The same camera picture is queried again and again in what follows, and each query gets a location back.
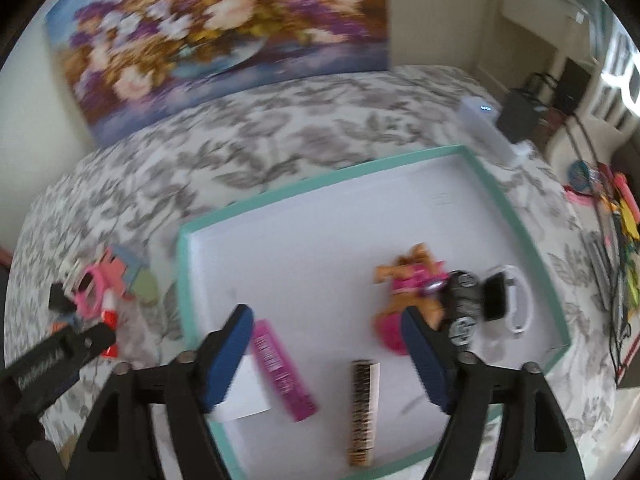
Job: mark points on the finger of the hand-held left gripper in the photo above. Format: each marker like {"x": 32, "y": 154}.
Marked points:
{"x": 92, "y": 342}

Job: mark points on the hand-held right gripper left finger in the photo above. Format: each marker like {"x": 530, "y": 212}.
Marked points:
{"x": 225, "y": 355}

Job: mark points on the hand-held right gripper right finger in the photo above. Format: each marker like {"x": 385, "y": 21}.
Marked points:
{"x": 427, "y": 360}

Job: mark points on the white charger adapter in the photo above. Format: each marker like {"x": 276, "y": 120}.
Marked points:
{"x": 247, "y": 390}

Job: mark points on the pink rectangular tube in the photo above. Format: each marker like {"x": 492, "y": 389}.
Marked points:
{"x": 280, "y": 365}

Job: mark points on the pink smartwatch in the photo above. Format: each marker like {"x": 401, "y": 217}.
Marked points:
{"x": 106, "y": 287}

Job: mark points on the black toy car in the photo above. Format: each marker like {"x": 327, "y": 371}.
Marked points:
{"x": 462, "y": 305}

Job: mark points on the orange blue toy phone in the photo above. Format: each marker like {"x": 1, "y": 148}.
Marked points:
{"x": 117, "y": 270}

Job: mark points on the tortoiseshell comb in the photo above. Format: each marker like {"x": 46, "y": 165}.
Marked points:
{"x": 363, "y": 410}

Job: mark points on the pink orange toy figure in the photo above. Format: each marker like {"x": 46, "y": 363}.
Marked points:
{"x": 410, "y": 280}

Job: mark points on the white smartwatch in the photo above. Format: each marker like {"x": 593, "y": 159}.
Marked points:
{"x": 495, "y": 297}

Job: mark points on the shallow teal cardboard box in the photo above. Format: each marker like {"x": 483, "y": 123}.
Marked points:
{"x": 325, "y": 260}

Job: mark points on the small black cube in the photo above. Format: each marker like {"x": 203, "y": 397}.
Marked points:
{"x": 60, "y": 297}

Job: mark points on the pale green eraser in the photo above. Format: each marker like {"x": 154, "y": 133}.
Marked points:
{"x": 145, "y": 290}

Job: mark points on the red serrated strip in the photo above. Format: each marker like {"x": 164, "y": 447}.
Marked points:
{"x": 624, "y": 360}

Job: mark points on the white power strip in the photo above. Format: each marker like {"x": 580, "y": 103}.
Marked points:
{"x": 485, "y": 130}

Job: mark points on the round blue tin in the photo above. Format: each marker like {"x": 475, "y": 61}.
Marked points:
{"x": 581, "y": 175}

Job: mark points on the pile of colourful plastic pieces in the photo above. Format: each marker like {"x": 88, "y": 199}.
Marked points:
{"x": 627, "y": 210}

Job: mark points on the black charger plug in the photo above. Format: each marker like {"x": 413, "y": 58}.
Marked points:
{"x": 517, "y": 115}

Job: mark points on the floral canvas painting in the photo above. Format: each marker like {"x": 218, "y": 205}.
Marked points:
{"x": 200, "y": 35}

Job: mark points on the white side table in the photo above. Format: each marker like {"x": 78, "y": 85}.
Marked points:
{"x": 540, "y": 5}

